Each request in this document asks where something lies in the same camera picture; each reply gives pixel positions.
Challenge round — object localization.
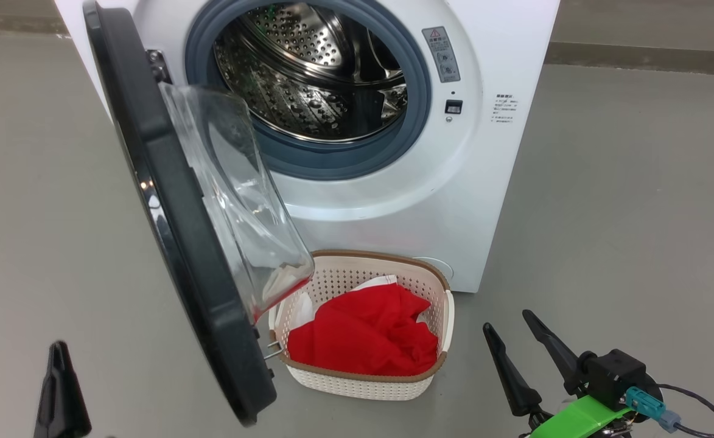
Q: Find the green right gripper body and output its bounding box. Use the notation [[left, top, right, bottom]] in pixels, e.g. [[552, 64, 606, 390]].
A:
[[520, 394, 635, 438]]

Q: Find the white washing machine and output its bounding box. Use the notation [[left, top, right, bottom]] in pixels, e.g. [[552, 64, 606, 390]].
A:
[[54, 0, 561, 294]]

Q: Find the dark grey washing machine door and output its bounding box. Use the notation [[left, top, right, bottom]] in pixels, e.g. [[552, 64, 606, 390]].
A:
[[83, 0, 316, 426]]

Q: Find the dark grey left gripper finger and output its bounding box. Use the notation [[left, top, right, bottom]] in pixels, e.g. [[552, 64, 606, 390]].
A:
[[33, 341, 93, 438]]

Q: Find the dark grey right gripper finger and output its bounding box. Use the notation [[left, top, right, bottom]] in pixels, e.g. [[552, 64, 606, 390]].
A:
[[483, 322, 544, 418], [522, 310, 586, 395]]

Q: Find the red garment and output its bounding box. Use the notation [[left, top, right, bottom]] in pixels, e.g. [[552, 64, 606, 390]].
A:
[[287, 283, 439, 378]]

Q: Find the grey warning label sticker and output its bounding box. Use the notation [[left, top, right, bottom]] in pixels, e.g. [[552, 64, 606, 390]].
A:
[[422, 26, 461, 83]]

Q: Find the teal cable connector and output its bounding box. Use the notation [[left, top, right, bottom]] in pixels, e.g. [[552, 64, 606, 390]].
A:
[[625, 386, 681, 434]]

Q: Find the white garment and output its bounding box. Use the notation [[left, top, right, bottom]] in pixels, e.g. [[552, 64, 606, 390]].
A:
[[275, 275, 427, 332]]

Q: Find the round white filter cover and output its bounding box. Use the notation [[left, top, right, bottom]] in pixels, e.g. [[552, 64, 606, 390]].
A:
[[415, 257, 455, 287]]

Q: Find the grey rubber door gasket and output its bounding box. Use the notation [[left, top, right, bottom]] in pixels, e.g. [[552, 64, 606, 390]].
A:
[[185, 0, 432, 181]]

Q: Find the cream perforated laundry basket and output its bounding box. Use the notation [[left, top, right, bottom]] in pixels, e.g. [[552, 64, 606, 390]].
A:
[[268, 249, 455, 401]]

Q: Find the perforated steel drum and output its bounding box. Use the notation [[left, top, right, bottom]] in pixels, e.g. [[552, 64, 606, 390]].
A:
[[214, 3, 408, 144]]

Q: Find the thin black cable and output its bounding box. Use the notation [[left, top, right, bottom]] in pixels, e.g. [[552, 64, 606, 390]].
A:
[[658, 383, 714, 438]]

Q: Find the printed text notice sticker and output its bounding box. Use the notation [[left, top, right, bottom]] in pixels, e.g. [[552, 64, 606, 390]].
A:
[[492, 93, 520, 125]]

